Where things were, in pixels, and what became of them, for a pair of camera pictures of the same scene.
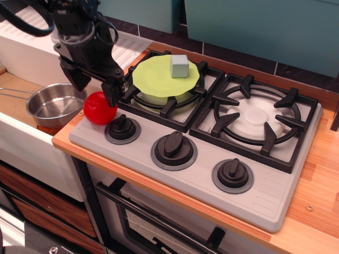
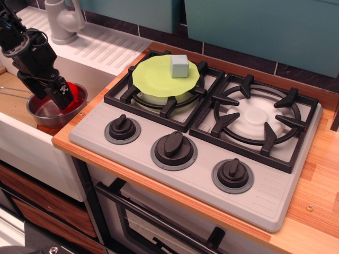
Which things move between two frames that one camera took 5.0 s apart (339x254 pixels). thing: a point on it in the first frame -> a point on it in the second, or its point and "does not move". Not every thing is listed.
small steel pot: (52, 106) does not move
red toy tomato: (98, 109) -> (75, 92)
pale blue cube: (179, 65) does not move
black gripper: (90, 50) -> (34, 59)
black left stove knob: (122, 130) does not move
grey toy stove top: (213, 174) does not move
